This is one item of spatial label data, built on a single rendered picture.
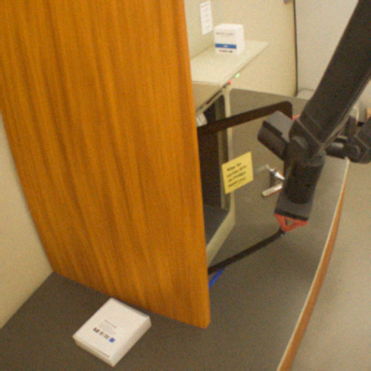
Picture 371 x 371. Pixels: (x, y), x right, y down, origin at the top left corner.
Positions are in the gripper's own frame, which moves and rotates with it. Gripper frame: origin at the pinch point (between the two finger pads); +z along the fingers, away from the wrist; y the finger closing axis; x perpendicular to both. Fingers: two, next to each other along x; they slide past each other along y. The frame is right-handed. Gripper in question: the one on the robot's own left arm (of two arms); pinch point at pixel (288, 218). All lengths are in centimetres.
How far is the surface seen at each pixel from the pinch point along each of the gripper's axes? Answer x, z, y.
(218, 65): -20.5, -21.9, -13.2
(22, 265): -62, 30, 21
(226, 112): -21.8, 3.0, -27.8
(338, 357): 55, 123, -17
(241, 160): -13.5, 0.0, -10.9
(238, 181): -13.0, 4.7, -9.1
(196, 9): -29.1, -28.3, -23.7
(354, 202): 53, 157, -146
